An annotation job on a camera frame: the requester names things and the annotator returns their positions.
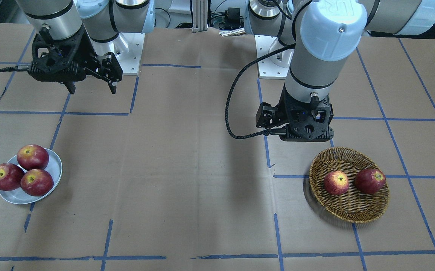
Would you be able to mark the red yellow apple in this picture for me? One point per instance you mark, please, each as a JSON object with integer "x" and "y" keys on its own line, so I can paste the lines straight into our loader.
{"x": 336, "y": 183}

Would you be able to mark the woven wicker basket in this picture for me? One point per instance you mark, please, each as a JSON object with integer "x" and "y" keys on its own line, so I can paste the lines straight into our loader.
{"x": 353, "y": 206}

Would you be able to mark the red apple plate front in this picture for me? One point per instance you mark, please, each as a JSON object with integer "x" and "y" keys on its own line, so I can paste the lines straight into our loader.
{"x": 37, "y": 182}

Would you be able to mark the red apple plate back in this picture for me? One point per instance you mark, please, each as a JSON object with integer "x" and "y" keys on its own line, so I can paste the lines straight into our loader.
{"x": 32, "y": 157}

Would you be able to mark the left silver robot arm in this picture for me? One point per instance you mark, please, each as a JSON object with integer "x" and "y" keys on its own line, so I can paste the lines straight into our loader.
{"x": 322, "y": 35}

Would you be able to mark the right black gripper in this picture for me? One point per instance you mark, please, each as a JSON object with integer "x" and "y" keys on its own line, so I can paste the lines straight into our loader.
{"x": 86, "y": 52}

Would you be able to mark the light blue plate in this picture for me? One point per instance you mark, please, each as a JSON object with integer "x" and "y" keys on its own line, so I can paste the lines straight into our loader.
{"x": 54, "y": 168}

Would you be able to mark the dark red apple in basket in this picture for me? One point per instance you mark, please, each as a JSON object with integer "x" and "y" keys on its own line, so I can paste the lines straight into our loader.
{"x": 370, "y": 181}

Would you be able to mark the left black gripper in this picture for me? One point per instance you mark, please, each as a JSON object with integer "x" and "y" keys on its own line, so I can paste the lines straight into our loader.
{"x": 280, "y": 110}

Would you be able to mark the red apple plate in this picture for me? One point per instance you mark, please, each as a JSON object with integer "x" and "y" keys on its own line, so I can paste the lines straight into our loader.
{"x": 10, "y": 176}
{"x": 32, "y": 157}
{"x": 37, "y": 182}

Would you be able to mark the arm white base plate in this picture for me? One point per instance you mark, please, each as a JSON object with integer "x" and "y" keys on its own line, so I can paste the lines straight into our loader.
{"x": 127, "y": 52}
{"x": 276, "y": 66}

